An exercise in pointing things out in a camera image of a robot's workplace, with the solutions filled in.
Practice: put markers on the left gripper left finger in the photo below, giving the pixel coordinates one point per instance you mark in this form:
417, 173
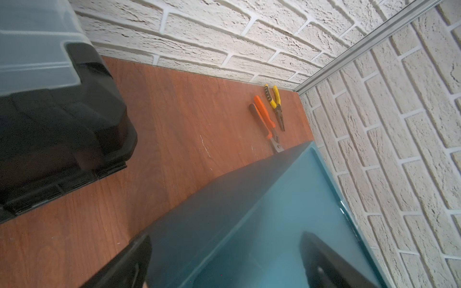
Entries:
127, 270

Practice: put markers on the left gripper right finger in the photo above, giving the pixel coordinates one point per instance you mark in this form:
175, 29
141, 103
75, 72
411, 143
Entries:
327, 269

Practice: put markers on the teal drawer cabinet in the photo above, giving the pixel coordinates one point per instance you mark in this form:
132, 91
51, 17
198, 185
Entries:
255, 227

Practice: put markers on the black plastic toolbox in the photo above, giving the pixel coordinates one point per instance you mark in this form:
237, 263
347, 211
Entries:
64, 123

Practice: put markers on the right corner aluminium profile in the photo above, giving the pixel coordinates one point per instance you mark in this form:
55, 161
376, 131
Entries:
384, 31

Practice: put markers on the yellow handled pliers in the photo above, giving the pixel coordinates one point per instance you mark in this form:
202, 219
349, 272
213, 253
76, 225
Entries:
275, 103

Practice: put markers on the orange handled pliers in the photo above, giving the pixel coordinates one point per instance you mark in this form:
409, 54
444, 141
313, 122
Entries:
266, 125

